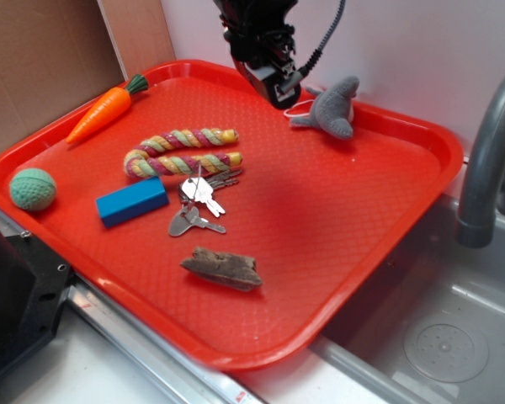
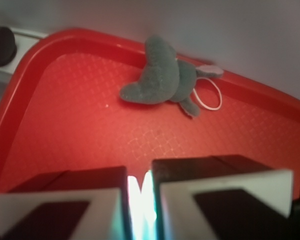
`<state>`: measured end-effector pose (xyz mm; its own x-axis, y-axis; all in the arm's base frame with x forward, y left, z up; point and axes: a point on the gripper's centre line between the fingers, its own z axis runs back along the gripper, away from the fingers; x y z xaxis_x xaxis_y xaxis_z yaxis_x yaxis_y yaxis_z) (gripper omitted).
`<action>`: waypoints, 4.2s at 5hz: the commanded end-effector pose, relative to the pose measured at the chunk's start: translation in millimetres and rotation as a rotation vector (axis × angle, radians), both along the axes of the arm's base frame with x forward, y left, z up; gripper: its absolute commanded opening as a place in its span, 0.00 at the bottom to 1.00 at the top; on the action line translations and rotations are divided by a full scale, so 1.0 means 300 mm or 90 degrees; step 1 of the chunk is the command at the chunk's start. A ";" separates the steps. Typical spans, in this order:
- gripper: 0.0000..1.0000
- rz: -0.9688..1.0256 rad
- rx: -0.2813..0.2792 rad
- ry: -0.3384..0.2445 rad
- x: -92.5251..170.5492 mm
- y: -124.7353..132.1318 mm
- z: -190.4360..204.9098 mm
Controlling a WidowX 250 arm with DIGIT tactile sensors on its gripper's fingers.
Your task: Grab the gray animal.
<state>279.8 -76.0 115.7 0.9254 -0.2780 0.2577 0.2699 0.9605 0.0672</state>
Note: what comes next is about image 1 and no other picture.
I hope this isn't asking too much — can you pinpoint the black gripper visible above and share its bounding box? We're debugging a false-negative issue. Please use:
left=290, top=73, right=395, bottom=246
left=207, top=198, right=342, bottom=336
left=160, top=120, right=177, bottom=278
left=215, top=1, right=300, bottom=110

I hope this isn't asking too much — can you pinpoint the gray plush dolphin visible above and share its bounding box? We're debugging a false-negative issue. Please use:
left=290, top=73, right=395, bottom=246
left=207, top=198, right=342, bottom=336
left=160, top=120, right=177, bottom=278
left=284, top=76, right=360, bottom=140

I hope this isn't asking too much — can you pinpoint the silver key bunch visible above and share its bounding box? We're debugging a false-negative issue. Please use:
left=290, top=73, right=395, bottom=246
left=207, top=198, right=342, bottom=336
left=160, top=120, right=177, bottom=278
left=168, top=168, right=242, bottom=237

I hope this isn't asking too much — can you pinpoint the orange toy carrot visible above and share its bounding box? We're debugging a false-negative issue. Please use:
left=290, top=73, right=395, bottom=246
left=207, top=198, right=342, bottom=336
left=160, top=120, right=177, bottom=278
left=66, top=74, right=149, bottom=145

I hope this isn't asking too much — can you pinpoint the red plastic tray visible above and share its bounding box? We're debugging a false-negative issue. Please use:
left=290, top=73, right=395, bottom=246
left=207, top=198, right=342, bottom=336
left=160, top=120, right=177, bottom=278
left=0, top=61, right=463, bottom=371

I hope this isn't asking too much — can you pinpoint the blue rectangular block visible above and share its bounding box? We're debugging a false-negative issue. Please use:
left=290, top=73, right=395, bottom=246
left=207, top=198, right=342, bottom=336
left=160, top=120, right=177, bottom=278
left=96, top=178, right=169, bottom=228

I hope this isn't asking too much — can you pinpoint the brown cardboard panel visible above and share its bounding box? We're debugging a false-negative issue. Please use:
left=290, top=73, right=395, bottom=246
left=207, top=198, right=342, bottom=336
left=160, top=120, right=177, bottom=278
left=0, top=1, right=174, bottom=153

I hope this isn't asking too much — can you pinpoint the brown wood piece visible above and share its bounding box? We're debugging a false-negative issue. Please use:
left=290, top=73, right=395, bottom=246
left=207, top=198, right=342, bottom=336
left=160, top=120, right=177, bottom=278
left=180, top=247, right=263, bottom=291

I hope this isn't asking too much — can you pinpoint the gray faucet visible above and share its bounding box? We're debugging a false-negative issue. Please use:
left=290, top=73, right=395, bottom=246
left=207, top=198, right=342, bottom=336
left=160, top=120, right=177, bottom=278
left=455, top=78, right=505, bottom=248

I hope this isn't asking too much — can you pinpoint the green textured ball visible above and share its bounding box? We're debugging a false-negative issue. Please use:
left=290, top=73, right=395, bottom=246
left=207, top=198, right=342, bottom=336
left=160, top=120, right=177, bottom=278
left=9, top=168, right=57, bottom=211

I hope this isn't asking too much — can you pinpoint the gray plastic sink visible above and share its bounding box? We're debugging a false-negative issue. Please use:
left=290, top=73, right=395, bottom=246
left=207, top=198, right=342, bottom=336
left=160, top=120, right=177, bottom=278
left=239, top=198, right=505, bottom=403

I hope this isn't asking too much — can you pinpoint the black box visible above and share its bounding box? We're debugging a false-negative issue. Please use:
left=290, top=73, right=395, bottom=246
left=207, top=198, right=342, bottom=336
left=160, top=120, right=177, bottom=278
left=0, top=231, right=72, bottom=379

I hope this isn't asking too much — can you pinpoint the gray coiled cable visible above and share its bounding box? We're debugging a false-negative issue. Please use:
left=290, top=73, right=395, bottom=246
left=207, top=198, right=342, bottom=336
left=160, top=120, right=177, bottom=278
left=285, top=0, right=347, bottom=90

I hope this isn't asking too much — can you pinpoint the multicolour rope toy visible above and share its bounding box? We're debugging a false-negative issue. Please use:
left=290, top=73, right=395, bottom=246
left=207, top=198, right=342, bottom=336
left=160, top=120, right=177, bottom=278
left=123, top=128, right=243, bottom=179

